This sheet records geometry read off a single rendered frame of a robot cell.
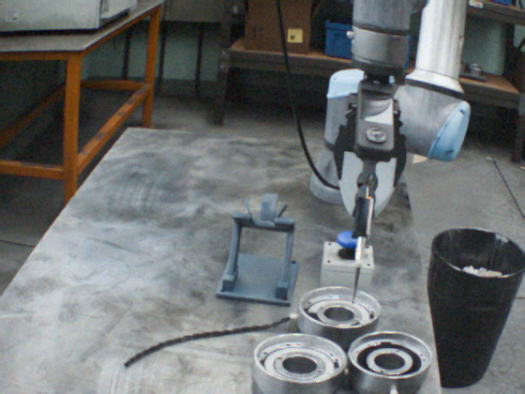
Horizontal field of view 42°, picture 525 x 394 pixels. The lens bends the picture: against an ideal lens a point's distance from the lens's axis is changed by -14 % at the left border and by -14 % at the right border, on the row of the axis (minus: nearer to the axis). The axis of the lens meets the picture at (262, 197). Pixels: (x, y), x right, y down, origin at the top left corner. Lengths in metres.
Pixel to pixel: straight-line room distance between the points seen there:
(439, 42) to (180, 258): 0.57
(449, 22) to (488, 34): 3.63
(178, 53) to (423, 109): 3.76
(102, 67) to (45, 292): 4.14
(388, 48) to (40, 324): 0.57
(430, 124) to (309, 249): 0.30
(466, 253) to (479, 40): 2.77
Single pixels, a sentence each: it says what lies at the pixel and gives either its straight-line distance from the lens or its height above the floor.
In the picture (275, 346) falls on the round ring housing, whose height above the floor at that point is 0.83.
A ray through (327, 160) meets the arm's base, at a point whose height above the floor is 0.87.
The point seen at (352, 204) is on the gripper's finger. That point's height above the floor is 0.94.
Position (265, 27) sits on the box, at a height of 0.60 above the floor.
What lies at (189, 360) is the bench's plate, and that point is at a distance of 0.90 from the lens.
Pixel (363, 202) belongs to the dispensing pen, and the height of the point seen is 0.95.
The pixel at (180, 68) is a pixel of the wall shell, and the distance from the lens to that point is 4.97.
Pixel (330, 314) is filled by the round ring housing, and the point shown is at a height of 0.82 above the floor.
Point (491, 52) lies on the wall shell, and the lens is 4.97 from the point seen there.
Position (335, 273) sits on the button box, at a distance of 1.05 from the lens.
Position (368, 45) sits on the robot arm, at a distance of 0.93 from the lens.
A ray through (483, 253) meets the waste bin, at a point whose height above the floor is 0.35.
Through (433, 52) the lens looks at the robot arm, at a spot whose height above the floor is 1.10.
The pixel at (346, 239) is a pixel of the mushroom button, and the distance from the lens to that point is 1.06.
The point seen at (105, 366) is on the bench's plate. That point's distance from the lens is 0.88.
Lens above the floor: 1.32
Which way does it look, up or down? 22 degrees down
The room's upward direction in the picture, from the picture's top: 5 degrees clockwise
